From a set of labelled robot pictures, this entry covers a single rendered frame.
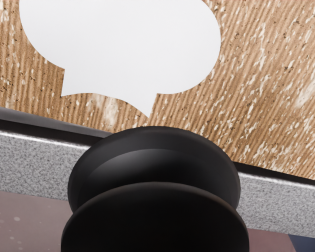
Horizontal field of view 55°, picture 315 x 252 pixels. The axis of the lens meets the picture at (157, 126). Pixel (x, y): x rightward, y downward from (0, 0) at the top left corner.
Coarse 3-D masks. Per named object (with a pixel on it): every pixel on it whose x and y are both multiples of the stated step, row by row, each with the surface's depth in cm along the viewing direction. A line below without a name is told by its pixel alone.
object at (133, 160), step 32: (128, 160) 6; (160, 160) 6; (192, 160) 6; (96, 192) 7; (128, 192) 5; (160, 192) 5; (192, 192) 5; (224, 192) 7; (96, 224) 5; (128, 224) 5; (160, 224) 5; (192, 224) 5; (224, 224) 6
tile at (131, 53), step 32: (32, 0) 21; (64, 0) 21; (96, 0) 21; (128, 0) 21; (160, 0) 21; (192, 0) 21; (32, 32) 22; (64, 32) 22; (96, 32) 22; (128, 32) 22; (160, 32) 22; (192, 32) 23; (64, 64) 24; (96, 64) 24; (128, 64) 24; (160, 64) 24; (192, 64) 24; (128, 96) 25
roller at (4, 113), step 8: (0, 112) 29; (8, 112) 29; (16, 112) 29; (24, 112) 29; (8, 120) 30; (16, 120) 30; (24, 120) 29; (32, 120) 29; (40, 120) 29; (48, 120) 29; (56, 120) 29; (56, 128) 30; (64, 128) 30; (72, 128) 30; (80, 128) 30; (88, 128) 30; (104, 136) 31
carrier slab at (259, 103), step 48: (0, 0) 22; (240, 0) 22; (288, 0) 22; (0, 48) 24; (240, 48) 24; (288, 48) 24; (0, 96) 26; (48, 96) 26; (96, 96) 26; (192, 96) 26; (240, 96) 26; (288, 96) 27; (240, 144) 29; (288, 144) 29
